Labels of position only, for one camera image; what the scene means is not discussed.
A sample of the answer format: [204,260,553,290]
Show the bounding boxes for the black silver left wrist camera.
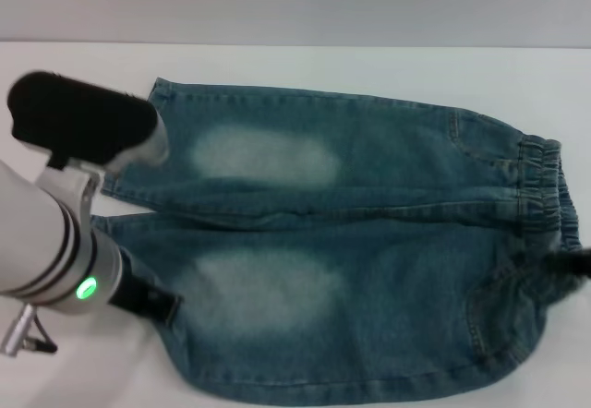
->
[6,70,171,173]

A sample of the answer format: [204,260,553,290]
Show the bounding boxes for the blue denim shorts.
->
[90,77,591,394]

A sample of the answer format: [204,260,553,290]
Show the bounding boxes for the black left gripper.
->
[108,249,185,325]

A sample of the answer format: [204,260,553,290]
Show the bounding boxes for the silver left arm cable connector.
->
[0,305,59,358]

